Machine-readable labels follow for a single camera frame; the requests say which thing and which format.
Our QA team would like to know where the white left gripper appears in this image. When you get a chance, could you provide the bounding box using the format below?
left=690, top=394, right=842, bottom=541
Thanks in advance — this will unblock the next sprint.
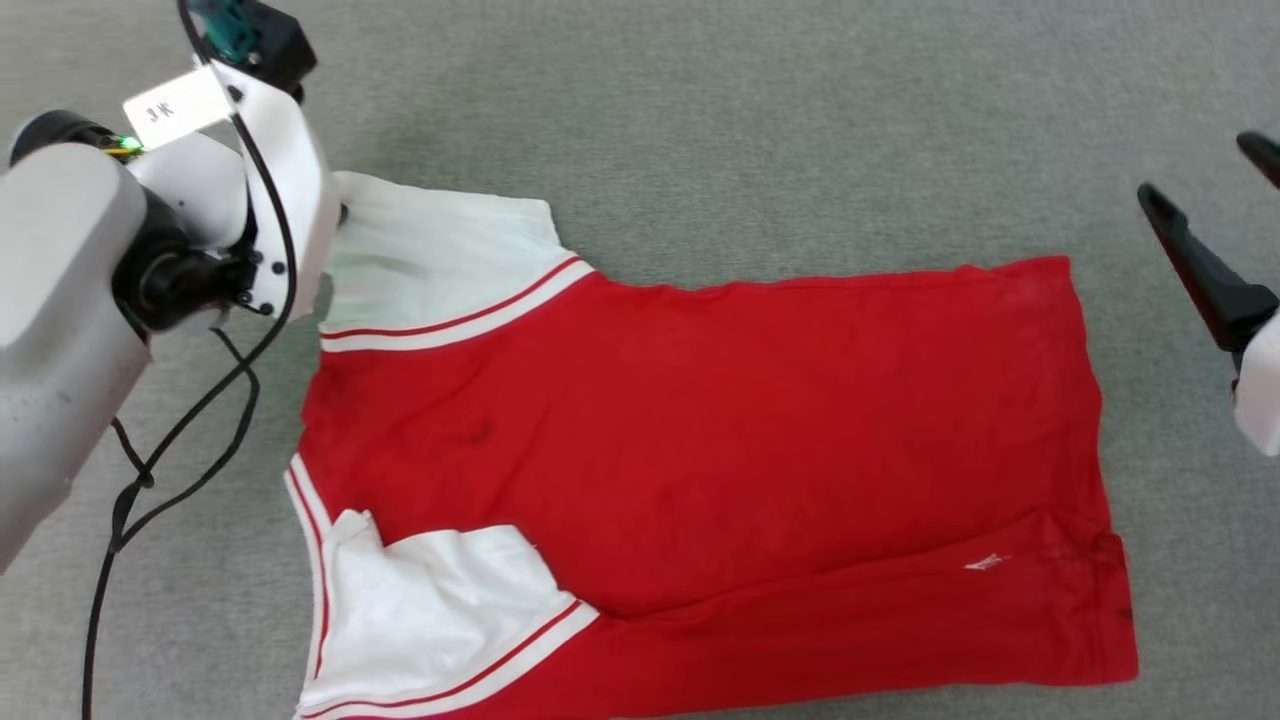
left=205, top=60, right=343, bottom=321

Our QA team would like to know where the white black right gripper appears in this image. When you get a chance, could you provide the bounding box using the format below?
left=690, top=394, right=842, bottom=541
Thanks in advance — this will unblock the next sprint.
left=1137, top=130, right=1280, bottom=458

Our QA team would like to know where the red and white shirt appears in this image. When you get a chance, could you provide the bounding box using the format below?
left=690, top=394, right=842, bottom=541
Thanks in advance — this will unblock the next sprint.
left=283, top=170, right=1141, bottom=720

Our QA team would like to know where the white paper label tag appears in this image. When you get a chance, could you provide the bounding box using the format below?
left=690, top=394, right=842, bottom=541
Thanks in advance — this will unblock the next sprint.
left=122, top=65, right=236, bottom=151

